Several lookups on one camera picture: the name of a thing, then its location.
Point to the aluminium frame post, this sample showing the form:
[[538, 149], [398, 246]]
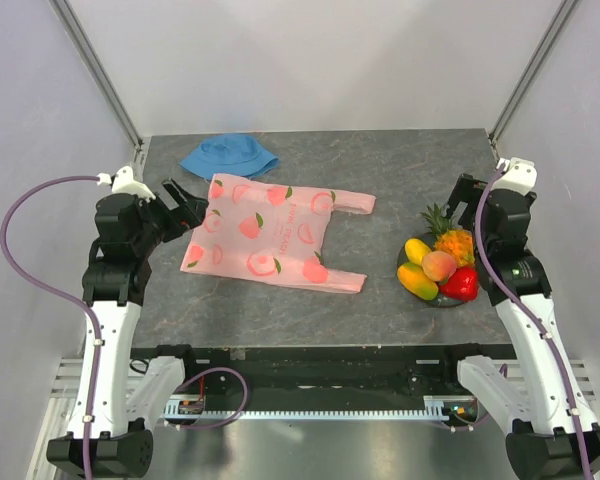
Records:
[[541, 53], [85, 49]]

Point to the blue bucket hat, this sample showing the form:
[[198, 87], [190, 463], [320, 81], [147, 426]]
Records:
[[236, 154]]

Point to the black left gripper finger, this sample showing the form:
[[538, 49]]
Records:
[[178, 194], [191, 214]]

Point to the red toy bell pepper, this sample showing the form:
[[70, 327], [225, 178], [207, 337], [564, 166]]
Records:
[[463, 285]]

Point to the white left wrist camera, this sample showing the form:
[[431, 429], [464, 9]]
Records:
[[124, 182]]

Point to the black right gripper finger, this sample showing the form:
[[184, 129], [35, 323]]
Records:
[[450, 208], [476, 241]]

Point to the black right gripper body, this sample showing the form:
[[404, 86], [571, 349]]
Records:
[[468, 190]]

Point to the right aluminium frame post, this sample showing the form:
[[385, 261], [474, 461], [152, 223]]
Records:
[[541, 53]]

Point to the toy peach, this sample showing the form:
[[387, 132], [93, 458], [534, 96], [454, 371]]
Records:
[[438, 266]]

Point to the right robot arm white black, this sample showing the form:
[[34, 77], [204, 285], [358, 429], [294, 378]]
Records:
[[550, 429]]

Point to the yellow green red mango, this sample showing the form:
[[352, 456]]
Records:
[[414, 280]]

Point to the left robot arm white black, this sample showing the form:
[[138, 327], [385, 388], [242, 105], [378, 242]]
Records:
[[110, 431]]

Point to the toy pineapple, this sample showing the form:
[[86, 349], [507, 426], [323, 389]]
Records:
[[456, 242]]

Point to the slotted cable duct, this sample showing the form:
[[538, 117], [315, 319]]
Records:
[[433, 409]]

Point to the left aluminium frame post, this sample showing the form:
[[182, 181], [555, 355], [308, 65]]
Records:
[[85, 49]]

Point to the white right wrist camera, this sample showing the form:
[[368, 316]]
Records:
[[518, 175]]

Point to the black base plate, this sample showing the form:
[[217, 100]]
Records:
[[410, 371]]

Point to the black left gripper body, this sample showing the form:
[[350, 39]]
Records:
[[159, 222]]

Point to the pink peach plastic bag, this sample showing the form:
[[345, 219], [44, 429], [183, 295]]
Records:
[[272, 234]]

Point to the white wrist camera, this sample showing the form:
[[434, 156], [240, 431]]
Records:
[[124, 182], [518, 175]]

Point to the yellow toy mango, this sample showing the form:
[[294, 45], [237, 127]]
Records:
[[416, 250]]

